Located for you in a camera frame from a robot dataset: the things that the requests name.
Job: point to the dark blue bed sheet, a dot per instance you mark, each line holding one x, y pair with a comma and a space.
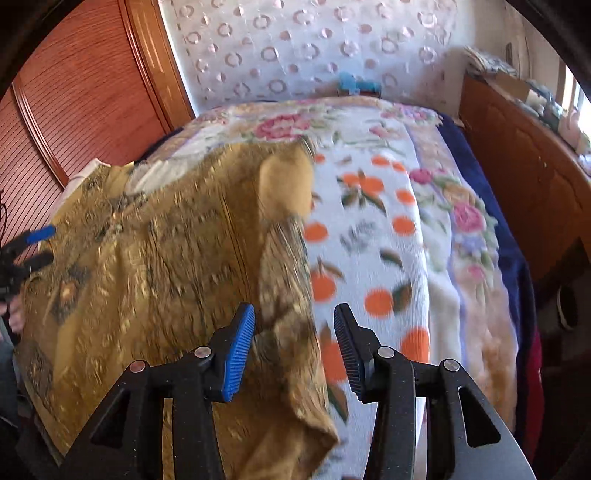
517, 279

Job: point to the white circle-pattern curtain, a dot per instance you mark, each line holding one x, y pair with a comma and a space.
231, 52

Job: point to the floral bed quilt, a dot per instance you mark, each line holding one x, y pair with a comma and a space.
469, 318

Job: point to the cardboard box on cabinet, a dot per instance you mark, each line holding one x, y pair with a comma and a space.
515, 87

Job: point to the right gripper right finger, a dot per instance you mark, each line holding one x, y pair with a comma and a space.
467, 438

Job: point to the window with wooden frame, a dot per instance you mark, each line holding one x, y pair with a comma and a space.
574, 125

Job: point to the person's left hand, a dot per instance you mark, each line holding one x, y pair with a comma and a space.
14, 310

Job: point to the orange-print white blanket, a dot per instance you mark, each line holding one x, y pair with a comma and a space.
366, 249

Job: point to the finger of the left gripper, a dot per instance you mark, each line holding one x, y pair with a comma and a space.
34, 237
38, 261

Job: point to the blue toy on bed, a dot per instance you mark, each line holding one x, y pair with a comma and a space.
349, 85

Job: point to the folded beige cloth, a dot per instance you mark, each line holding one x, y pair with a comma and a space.
74, 182

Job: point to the stack of folded fabric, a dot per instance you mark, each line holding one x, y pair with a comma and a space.
485, 63

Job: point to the wooden sideboard cabinet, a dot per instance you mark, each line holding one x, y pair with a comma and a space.
543, 193

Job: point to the gold patterned sunflower garment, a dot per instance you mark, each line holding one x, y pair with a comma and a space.
151, 275

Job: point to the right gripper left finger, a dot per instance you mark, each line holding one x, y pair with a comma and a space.
122, 439

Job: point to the wooden louvered wardrobe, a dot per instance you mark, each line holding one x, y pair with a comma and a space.
103, 84

